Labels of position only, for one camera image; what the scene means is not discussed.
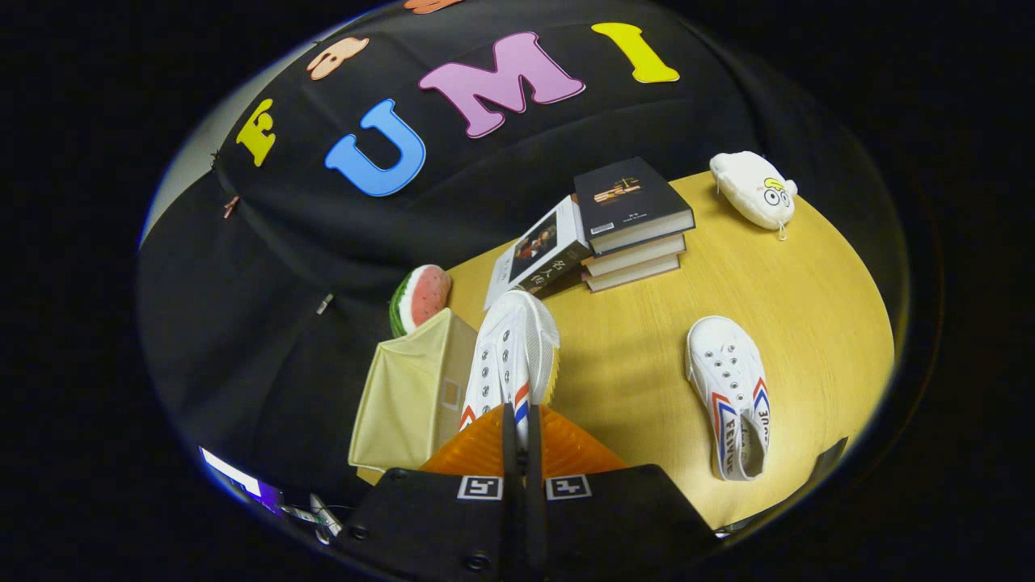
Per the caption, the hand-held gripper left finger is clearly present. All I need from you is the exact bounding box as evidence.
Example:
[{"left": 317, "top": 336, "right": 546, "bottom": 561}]
[{"left": 336, "top": 404, "right": 526, "bottom": 582}]

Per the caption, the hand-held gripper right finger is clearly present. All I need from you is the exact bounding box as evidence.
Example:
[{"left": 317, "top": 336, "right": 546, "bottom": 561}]
[{"left": 526, "top": 404, "right": 720, "bottom": 582}]

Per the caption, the beige fabric storage box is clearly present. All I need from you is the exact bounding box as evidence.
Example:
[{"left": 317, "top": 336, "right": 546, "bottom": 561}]
[{"left": 348, "top": 307, "right": 479, "bottom": 486}]

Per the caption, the white canvas shoe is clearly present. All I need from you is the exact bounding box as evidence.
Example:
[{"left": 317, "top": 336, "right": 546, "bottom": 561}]
[
  {"left": 458, "top": 289, "right": 561, "bottom": 449},
  {"left": 686, "top": 315, "right": 771, "bottom": 483}
]

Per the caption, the computer screen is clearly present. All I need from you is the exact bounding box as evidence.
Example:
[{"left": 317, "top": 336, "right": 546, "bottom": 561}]
[{"left": 200, "top": 446, "right": 284, "bottom": 516}]

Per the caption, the watermelon slice plush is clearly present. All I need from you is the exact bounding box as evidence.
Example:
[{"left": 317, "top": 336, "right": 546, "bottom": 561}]
[{"left": 389, "top": 264, "right": 453, "bottom": 339}]

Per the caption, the thick book with cream pages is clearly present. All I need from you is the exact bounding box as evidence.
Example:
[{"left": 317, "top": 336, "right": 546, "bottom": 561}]
[
  {"left": 581, "top": 233, "right": 688, "bottom": 278},
  {"left": 582, "top": 253, "right": 682, "bottom": 293}
]

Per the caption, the white portrait cover book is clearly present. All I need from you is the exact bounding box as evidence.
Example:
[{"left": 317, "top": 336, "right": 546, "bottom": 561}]
[{"left": 484, "top": 194, "right": 595, "bottom": 312}]

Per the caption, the black cover book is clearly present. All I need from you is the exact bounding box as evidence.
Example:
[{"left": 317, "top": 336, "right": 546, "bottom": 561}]
[{"left": 572, "top": 156, "right": 696, "bottom": 255}]

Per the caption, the white plush pouch with face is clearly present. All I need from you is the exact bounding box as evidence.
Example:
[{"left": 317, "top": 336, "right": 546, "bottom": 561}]
[{"left": 709, "top": 150, "right": 799, "bottom": 242}]

